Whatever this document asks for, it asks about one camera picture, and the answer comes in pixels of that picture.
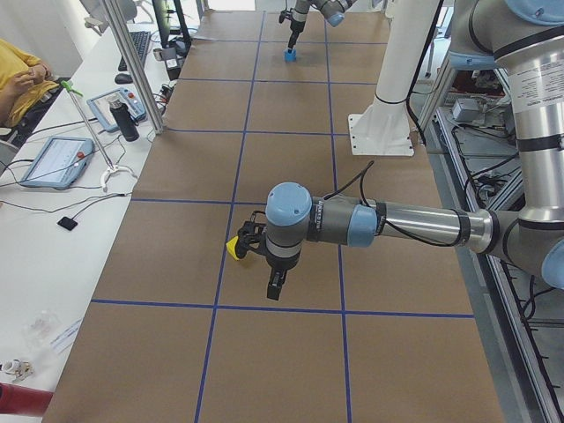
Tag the black keyboard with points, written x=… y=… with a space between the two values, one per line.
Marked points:
x=141 y=41

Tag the aluminium frame post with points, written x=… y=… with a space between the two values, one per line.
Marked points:
x=128 y=51

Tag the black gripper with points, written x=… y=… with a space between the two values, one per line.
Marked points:
x=294 y=30
x=279 y=263

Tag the near blue teach pendant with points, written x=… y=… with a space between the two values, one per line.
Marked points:
x=59 y=163

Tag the black water bottle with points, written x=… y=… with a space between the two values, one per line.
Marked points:
x=123 y=119

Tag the yellow cube block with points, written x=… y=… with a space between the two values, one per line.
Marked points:
x=232 y=248

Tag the far blue teach pendant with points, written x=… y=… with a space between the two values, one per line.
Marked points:
x=102 y=106

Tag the blue cube block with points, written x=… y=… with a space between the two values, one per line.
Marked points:
x=290 y=55

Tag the small black square pad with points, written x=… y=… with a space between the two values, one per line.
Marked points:
x=67 y=223

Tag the person in yellow shirt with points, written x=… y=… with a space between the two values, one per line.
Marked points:
x=28 y=89

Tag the black computer mouse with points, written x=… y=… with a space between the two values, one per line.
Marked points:
x=123 y=79

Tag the blue teach pendant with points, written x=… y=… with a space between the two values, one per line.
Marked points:
x=102 y=106
x=59 y=163

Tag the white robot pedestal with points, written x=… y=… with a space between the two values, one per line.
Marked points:
x=384 y=128

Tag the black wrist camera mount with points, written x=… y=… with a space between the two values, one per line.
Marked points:
x=251 y=237

